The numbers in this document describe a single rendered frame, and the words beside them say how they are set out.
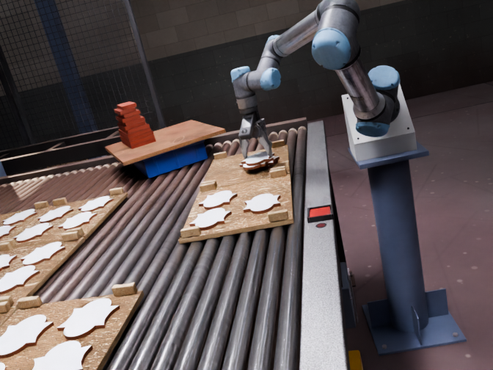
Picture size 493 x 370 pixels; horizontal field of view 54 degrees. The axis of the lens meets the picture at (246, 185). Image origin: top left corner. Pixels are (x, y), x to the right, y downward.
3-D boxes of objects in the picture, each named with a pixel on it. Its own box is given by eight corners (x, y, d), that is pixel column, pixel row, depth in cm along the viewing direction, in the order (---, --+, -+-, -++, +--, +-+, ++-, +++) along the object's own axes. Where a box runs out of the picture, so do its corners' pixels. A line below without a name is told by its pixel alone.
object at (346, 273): (358, 307, 138) (348, 251, 132) (363, 339, 125) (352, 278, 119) (319, 312, 140) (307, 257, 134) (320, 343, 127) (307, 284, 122)
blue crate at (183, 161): (189, 149, 260) (184, 131, 257) (209, 158, 233) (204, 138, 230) (133, 167, 250) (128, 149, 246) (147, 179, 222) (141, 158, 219)
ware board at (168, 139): (192, 122, 275) (191, 120, 274) (226, 132, 230) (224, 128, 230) (105, 150, 258) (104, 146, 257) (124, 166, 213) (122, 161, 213)
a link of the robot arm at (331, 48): (399, 108, 182) (352, 1, 141) (391, 142, 177) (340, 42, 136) (368, 109, 188) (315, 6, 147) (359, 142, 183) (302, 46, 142)
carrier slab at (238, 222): (290, 178, 180) (290, 173, 180) (294, 223, 142) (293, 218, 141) (199, 195, 185) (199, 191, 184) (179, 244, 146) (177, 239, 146)
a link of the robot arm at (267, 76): (276, 55, 175) (252, 59, 182) (267, 81, 172) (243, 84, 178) (287, 68, 181) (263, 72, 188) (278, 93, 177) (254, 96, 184)
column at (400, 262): (436, 294, 246) (417, 128, 219) (466, 341, 210) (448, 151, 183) (362, 307, 250) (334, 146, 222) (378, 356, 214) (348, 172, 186)
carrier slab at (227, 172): (288, 147, 220) (287, 144, 219) (290, 177, 181) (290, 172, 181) (213, 162, 224) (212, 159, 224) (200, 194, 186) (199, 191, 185)
